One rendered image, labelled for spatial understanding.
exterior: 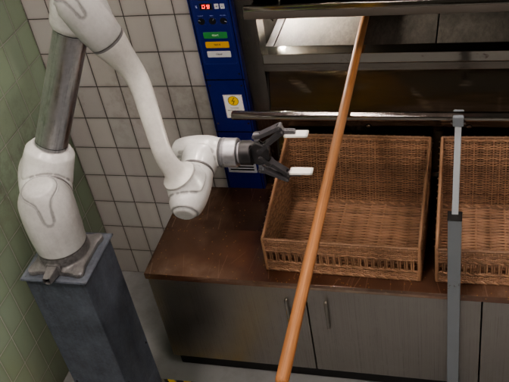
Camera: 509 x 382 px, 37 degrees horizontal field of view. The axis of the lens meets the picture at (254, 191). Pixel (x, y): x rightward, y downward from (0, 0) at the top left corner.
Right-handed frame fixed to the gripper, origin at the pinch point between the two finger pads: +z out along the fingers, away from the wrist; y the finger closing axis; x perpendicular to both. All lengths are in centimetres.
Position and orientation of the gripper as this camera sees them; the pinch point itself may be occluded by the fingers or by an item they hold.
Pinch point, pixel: (307, 152)
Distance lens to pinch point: 224.1
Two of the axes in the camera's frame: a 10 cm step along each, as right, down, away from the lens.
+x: -2.1, 6.4, -7.4
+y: 1.5, 7.7, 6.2
